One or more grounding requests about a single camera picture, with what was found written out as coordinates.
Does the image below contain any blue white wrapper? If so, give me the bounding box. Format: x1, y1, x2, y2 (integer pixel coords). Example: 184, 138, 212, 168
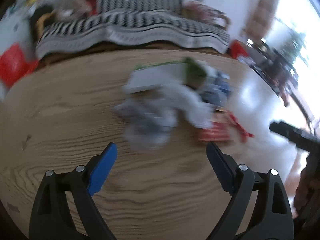
114, 97, 177, 152

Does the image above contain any large red plastic bag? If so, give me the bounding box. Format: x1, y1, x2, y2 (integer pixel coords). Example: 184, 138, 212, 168
0, 42, 40, 87

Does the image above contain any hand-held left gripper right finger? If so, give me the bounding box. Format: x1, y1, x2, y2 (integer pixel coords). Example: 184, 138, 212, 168
206, 142, 294, 240

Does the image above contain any person's right hand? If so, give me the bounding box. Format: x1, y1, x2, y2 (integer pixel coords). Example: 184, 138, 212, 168
294, 166, 320, 215

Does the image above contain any green wrapper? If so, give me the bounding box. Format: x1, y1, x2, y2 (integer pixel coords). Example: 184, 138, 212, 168
184, 57, 208, 86

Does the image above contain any brown plush toy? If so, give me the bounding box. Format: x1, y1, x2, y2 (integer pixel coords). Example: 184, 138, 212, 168
54, 0, 97, 21

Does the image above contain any red striped wrapper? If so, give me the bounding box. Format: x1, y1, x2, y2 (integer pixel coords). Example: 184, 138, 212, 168
199, 111, 254, 143

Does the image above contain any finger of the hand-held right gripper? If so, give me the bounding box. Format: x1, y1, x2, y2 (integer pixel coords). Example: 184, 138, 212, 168
269, 121, 320, 153

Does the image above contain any flat white box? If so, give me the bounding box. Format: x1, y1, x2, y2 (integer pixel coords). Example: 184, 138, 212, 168
124, 63, 188, 94

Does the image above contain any blue patterned wrapper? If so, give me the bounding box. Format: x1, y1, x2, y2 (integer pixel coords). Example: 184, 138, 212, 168
200, 72, 231, 108

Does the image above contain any pink plush toy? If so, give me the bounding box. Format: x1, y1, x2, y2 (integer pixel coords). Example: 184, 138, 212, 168
184, 1, 229, 28

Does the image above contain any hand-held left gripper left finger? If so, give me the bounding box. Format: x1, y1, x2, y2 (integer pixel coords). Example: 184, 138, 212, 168
29, 142, 118, 240

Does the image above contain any white paper bag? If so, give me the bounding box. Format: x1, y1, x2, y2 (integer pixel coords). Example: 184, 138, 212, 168
160, 82, 214, 128

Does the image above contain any striped black-white sofa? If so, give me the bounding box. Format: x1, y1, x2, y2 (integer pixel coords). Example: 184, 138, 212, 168
35, 0, 231, 58

